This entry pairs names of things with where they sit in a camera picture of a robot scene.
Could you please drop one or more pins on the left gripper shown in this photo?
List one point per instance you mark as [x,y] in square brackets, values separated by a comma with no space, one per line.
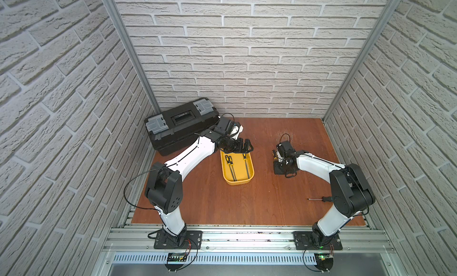
[239,145]

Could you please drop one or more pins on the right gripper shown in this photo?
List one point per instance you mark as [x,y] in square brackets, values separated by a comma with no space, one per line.
[277,170]

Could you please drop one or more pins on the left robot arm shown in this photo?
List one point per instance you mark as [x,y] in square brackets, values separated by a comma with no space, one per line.
[164,187]

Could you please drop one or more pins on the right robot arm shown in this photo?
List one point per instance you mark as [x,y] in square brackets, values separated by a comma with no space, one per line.
[351,192]

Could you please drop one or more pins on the yellow plastic tray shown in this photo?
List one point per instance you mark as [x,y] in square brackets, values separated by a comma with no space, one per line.
[233,168]

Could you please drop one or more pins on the green black screwdriver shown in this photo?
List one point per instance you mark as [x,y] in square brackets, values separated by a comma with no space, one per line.
[323,199]

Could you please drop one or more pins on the black plastic toolbox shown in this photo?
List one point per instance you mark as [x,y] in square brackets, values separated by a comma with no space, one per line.
[177,128]

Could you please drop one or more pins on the right circuit board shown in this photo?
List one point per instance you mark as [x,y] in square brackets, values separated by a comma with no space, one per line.
[324,262]

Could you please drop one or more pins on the circuit board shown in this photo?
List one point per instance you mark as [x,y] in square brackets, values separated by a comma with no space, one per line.
[176,261]
[324,262]

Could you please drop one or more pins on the left circuit board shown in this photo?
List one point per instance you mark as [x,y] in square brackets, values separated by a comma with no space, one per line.
[176,261]

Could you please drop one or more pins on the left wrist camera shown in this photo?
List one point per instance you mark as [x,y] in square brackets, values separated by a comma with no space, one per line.
[236,130]

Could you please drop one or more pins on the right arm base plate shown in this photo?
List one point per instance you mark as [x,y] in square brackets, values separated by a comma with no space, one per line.
[312,240]

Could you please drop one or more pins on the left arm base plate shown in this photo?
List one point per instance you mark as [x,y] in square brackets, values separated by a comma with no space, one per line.
[189,239]

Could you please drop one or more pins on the aluminium frame rail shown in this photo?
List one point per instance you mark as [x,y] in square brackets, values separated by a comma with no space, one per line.
[248,239]

